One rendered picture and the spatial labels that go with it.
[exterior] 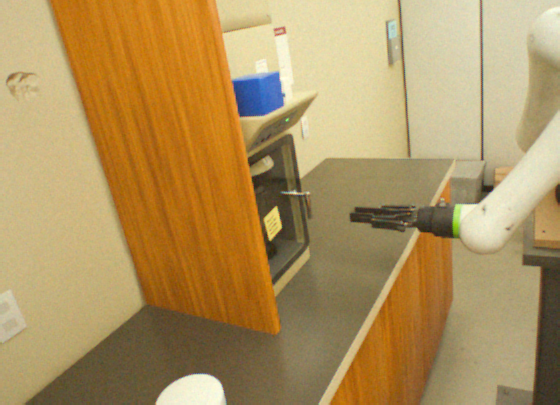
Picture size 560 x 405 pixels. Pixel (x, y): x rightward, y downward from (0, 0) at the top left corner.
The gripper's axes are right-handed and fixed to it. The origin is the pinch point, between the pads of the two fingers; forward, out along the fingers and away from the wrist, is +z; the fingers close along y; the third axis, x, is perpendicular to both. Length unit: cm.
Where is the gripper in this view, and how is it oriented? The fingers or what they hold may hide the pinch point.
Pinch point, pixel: (363, 214)
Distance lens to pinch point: 137.5
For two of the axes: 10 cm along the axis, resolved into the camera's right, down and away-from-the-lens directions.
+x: 1.6, 9.2, 3.5
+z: -8.6, -0.4, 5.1
